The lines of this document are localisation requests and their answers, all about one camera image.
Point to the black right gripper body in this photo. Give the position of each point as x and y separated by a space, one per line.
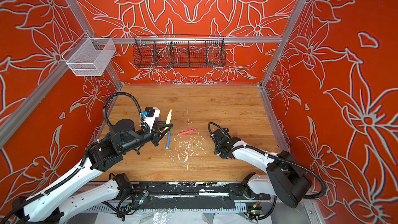
217 151

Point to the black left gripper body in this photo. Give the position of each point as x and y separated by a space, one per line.
155 133

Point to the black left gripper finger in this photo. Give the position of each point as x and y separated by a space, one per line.
163 124
166 130

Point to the yellow marker pen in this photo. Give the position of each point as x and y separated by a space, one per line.
169 117

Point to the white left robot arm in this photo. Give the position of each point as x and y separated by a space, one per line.
58 203

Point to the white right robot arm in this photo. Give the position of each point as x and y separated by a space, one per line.
283 178

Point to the blue marker pen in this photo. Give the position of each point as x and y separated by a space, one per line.
168 141

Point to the pink marker pen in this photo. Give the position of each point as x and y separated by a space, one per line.
187 132

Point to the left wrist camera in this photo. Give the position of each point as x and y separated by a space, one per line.
148 117

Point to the aluminium right floor rail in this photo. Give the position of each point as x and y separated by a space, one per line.
281 142

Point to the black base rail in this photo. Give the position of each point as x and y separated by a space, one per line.
178 196

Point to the black wire basket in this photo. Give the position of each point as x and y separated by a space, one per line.
179 51

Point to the white wire basket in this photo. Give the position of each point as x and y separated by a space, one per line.
87 58

